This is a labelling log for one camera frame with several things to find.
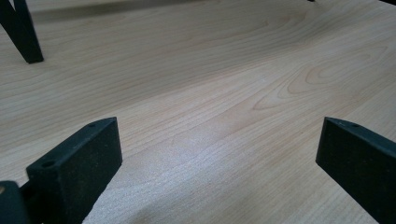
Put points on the black low shelf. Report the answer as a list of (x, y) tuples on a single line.
[(21, 31)]

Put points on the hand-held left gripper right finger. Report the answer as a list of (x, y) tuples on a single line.
[(364, 168)]

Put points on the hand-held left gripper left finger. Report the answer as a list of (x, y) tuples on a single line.
[(74, 174)]

